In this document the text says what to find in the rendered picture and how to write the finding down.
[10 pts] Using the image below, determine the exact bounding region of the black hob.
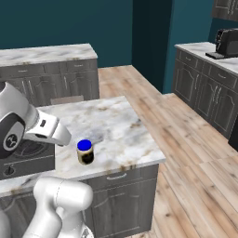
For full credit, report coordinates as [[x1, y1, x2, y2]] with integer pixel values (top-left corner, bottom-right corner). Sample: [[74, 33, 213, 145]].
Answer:
[[0, 139, 57, 181]]

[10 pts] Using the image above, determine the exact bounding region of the grey cupboard run, marble top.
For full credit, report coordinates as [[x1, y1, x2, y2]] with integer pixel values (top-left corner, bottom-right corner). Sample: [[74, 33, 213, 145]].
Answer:
[[0, 58, 100, 108]]

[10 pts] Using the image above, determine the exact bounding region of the grey island drawer front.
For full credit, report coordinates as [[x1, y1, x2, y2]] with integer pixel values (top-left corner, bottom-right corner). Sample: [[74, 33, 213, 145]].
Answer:
[[81, 164, 160, 191]]

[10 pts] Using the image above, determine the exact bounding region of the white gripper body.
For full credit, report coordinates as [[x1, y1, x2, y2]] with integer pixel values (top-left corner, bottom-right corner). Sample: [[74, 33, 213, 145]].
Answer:
[[49, 118, 73, 148]]

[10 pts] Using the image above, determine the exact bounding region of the grey cupboard run with drawers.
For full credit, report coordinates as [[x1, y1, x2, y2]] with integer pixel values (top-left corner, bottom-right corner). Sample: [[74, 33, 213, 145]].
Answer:
[[171, 46, 238, 140]]

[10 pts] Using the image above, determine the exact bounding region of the silver drawer handle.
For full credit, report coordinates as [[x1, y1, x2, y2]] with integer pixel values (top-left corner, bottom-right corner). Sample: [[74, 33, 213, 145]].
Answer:
[[106, 172, 128, 181]]

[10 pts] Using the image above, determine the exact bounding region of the grey wall cupboard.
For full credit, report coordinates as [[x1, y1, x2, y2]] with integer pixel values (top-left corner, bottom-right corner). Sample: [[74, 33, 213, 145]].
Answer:
[[210, 0, 238, 22]]

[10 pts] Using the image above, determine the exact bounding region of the black appliance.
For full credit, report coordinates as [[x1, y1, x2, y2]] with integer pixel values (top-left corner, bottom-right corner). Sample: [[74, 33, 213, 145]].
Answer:
[[228, 122, 238, 153]]

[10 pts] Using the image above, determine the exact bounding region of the blue-lidded dark jar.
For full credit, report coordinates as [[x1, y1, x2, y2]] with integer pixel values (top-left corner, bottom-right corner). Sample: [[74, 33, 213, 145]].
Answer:
[[76, 139, 95, 166]]

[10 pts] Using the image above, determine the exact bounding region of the grey island cupboard door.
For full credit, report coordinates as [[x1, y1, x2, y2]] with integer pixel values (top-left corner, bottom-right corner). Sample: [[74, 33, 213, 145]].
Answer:
[[91, 178, 158, 238], [0, 192, 39, 238]]

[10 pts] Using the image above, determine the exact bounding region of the black coffee machine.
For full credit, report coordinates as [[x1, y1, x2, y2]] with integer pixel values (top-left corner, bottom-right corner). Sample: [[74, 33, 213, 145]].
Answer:
[[205, 27, 238, 60]]

